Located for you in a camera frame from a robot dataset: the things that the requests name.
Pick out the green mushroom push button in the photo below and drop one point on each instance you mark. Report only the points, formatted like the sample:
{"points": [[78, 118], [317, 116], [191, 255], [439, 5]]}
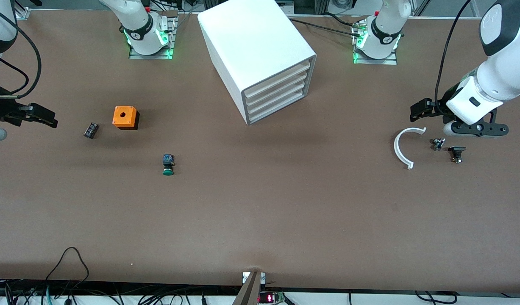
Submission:
{"points": [[168, 165]]}

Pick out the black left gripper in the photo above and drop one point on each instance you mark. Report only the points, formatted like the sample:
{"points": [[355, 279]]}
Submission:
{"points": [[442, 105]]}

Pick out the small black switch part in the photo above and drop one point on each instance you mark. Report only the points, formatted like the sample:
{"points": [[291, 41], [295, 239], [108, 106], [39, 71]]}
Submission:
{"points": [[457, 151]]}

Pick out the small metal switch part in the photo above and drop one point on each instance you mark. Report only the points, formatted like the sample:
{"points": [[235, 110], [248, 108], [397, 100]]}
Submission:
{"points": [[438, 144]]}

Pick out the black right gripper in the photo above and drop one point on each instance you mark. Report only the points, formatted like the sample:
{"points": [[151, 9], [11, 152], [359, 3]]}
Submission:
{"points": [[0, 108]]}

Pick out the white curved plastic bracket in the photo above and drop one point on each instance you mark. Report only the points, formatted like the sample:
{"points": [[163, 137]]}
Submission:
{"points": [[398, 150]]}

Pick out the white drawer cabinet shell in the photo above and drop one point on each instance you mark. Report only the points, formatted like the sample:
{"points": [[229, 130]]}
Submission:
{"points": [[251, 42]]}

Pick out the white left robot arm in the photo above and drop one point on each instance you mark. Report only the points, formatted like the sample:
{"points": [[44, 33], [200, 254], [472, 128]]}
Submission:
{"points": [[497, 72]]}

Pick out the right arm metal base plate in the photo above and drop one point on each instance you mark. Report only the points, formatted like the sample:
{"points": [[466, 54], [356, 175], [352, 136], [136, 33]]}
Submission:
{"points": [[171, 42]]}

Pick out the small red lit device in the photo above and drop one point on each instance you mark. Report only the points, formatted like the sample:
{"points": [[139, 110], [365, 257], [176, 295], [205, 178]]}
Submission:
{"points": [[270, 298]]}

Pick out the front camera mount bracket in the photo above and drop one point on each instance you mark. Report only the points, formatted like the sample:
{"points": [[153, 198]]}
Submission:
{"points": [[249, 290]]}

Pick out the white drawer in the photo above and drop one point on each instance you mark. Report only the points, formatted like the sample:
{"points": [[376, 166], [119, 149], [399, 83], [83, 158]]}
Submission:
{"points": [[276, 89], [276, 80], [276, 106], [276, 98]]}

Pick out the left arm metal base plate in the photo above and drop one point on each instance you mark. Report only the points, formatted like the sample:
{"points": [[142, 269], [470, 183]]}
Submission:
{"points": [[391, 59]]}

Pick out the orange box with hole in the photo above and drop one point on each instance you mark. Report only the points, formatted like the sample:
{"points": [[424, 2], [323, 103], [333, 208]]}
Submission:
{"points": [[124, 115]]}

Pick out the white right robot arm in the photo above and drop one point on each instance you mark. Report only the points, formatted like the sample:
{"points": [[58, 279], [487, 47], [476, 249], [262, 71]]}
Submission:
{"points": [[137, 23]]}

